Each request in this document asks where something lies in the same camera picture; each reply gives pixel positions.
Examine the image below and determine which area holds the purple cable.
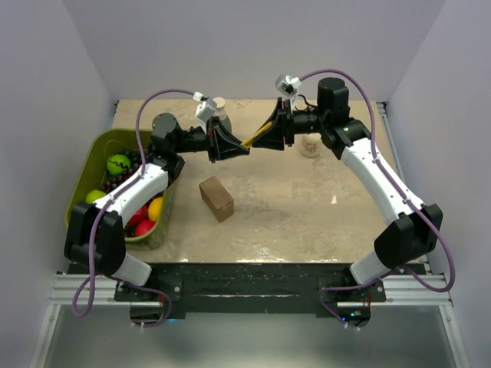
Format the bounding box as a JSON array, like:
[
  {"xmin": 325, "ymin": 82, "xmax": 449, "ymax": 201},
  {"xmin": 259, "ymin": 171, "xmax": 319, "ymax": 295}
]
[
  {"xmin": 71, "ymin": 88, "xmax": 199, "ymax": 318},
  {"xmin": 298, "ymin": 68, "xmax": 456, "ymax": 330}
]

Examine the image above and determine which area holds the green tennis ball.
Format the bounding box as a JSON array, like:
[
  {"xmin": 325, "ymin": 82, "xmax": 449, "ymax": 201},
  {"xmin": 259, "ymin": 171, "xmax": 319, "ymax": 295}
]
[{"xmin": 107, "ymin": 153, "xmax": 131, "ymax": 176}]

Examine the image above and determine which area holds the dark purple grape bunch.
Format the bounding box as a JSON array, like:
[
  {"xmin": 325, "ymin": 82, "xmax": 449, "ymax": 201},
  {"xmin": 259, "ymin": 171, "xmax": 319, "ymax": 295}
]
[{"xmin": 100, "ymin": 151, "xmax": 153, "ymax": 238}]

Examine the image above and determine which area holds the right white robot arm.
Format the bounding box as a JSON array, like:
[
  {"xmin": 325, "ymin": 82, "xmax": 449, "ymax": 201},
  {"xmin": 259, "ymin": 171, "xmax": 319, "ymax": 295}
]
[{"xmin": 252, "ymin": 75, "xmax": 443, "ymax": 301}]

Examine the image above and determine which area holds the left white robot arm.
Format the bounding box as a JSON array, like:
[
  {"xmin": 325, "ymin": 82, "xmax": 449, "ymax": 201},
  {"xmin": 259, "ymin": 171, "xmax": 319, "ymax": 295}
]
[{"xmin": 64, "ymin": 113, "xmax": 252, "ymax": 301}]

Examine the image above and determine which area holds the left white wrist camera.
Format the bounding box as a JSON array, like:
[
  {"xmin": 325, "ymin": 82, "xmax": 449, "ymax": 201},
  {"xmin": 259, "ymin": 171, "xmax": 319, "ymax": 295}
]
[{"xmin": 193, "ymin": 91, "xmax": 216, "ymax": 124}]

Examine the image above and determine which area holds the brown cardboard express box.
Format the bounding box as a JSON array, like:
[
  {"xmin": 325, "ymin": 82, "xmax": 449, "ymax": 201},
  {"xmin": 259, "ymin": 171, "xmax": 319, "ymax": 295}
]
[{"xmin": 199, "ymin": 176, "xmax": 235, "ymax": 223}]

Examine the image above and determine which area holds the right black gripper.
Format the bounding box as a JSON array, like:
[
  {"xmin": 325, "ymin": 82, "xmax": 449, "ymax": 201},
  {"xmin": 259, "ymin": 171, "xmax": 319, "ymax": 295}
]
[{"xmin": 252, "ymin": 98, "xmax": 328, "ymax": 151}]

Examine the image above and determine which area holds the red dragon fruit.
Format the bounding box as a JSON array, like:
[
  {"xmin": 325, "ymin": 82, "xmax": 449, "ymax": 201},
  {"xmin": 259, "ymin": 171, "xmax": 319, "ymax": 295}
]
[{"xmin": 134, "ymin": 219, "xmax": 156, "ymax": 237}]

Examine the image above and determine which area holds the green pear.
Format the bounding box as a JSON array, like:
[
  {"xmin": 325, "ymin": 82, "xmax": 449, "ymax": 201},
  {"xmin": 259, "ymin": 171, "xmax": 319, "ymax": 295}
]
[{"xmin": 85, "ymin": 189, "xmax": 107, "ymax": 204}]

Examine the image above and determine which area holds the yellow lemon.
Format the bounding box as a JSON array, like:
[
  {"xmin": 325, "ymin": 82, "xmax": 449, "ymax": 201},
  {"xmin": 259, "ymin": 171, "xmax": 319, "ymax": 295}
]
[{"xmin": 147, "ymin": 196, "xmax": 163, "ymax": 222}]

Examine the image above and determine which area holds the cream lotion pump bottle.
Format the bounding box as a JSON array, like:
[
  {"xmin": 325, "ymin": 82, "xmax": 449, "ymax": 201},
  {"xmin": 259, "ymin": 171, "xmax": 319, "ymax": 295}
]
[{"xmin": 299, "ymin": 133, "xmax": 323, "ymax": 158}]

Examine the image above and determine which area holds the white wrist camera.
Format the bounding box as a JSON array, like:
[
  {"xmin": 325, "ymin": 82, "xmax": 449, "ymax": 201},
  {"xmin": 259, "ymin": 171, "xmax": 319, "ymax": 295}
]
[
  {"xmin": 275, "ymin": 74, "xmax": 302, "ymax": 107},
  {"xmin": 193, "ymin": 91, "xmax": 216, "ymax": 124}
]

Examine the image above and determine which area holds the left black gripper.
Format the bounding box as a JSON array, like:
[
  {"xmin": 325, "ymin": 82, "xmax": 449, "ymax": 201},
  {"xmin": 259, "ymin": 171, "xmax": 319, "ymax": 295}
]
[{"xmin": 173, "ymin": 116, "xmax": 249, "ymax": 164}]

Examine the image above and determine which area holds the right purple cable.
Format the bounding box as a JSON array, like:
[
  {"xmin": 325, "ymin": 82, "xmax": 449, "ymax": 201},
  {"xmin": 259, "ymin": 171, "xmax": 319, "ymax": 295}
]
[{"xmin": 298, "ymin": 68, "xmax": 456, "ymax": 330}]

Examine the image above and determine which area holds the red apple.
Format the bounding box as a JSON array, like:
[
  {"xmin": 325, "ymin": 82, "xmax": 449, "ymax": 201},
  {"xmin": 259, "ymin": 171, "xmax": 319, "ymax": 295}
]
[{"xmin": 127, "ymin": 205, "xmax": 148, "ymax": 226}]

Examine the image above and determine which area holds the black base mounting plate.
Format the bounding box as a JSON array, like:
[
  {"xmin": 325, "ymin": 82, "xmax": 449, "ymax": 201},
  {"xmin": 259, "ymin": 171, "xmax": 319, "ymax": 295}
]
[{"xmin": 115, "ymin": 263, "xmax": 386, "ymax": 327}]

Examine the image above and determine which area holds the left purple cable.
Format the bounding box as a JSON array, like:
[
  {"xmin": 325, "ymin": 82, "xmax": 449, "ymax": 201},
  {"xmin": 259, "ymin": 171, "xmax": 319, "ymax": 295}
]
[{"xmin": 71, "ymin": 88, "xmax": 199, "ymax": 318}]

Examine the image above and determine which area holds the olive green plastic bin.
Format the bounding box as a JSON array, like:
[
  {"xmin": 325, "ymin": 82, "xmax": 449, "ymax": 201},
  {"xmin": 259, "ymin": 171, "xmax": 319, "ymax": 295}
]
[{"xmin": 64, "ymin": 129, "xmax": 177, "ymax": 251}]

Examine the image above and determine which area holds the yellow utility knife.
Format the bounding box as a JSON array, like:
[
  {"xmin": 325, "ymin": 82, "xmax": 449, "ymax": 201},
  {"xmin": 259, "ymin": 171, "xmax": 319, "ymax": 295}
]
[{"xmin": 241, "ymin": 121, "xmax": 273, "ymax": 149}]

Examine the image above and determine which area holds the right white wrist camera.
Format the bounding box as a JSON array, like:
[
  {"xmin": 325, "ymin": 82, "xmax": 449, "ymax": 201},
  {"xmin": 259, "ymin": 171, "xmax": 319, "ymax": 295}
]
[{"xmin": 275, "ymin": 74, "xmax": 302, "ymax": 107}]

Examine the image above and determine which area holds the grey pump bottle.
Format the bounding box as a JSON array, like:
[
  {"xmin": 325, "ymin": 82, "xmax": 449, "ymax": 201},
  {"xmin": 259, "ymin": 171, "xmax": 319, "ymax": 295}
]
[{"xmin": 213, "ymin": 97, "xmax": 232, "ymax": 133}]

